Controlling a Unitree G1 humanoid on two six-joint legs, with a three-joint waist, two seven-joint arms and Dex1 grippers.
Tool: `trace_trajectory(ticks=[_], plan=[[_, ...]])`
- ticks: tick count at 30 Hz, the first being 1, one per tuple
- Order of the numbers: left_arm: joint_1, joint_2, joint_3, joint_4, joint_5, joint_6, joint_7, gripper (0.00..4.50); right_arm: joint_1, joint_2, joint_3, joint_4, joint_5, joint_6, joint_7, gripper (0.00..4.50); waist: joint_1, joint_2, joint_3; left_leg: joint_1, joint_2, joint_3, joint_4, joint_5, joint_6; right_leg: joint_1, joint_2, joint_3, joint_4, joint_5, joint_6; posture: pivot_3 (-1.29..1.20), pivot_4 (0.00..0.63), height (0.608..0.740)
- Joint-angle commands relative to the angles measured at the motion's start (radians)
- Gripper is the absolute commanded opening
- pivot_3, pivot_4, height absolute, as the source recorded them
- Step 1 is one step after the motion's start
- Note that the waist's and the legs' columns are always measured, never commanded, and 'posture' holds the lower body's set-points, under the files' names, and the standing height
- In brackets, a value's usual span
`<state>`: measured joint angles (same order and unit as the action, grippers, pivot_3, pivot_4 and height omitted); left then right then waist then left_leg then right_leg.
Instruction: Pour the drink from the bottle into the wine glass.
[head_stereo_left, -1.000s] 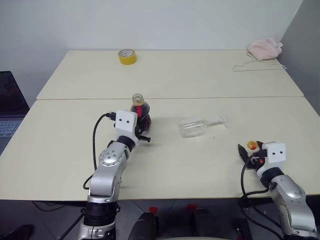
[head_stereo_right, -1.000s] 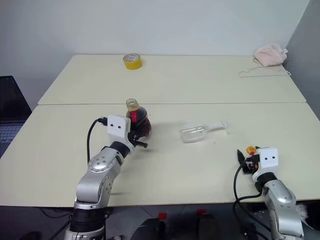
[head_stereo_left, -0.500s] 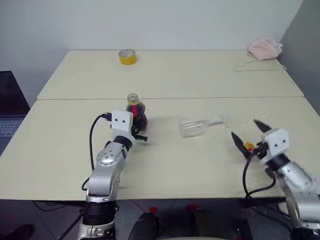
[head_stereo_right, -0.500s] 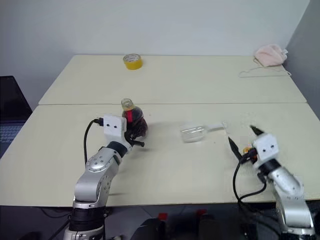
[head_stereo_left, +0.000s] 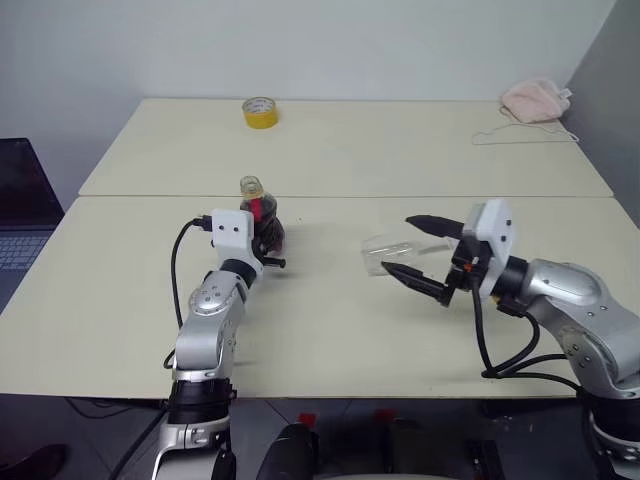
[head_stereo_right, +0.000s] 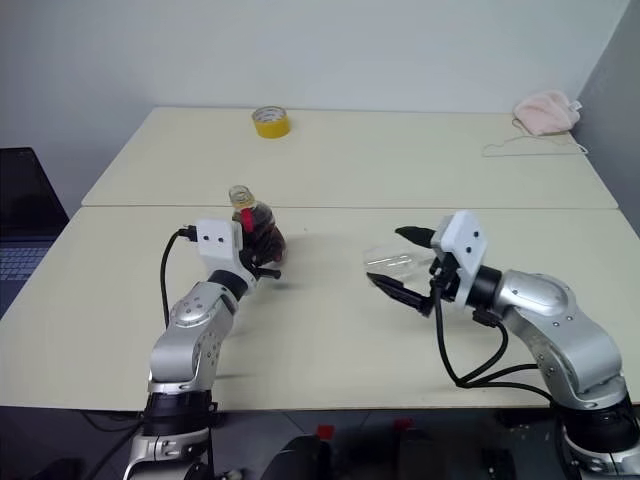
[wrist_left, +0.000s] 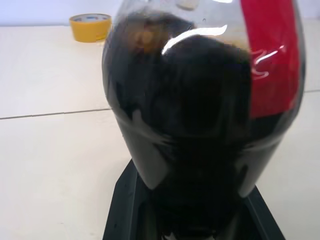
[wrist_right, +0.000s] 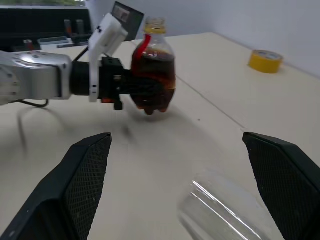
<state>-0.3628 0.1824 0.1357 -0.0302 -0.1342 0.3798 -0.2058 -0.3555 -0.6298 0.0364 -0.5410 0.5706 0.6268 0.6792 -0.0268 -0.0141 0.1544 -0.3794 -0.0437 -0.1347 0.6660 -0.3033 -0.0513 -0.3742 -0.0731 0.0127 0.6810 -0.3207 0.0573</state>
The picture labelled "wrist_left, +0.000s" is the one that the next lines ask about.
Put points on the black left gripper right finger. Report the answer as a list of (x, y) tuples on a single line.
[(262, 220)]

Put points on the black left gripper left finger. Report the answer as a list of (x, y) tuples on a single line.
[(120, 212)]

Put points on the dark soda bottle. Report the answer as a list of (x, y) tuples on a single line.
[(187, 100)]

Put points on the yellow tape roll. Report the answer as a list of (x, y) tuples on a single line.
[(87, 30)]

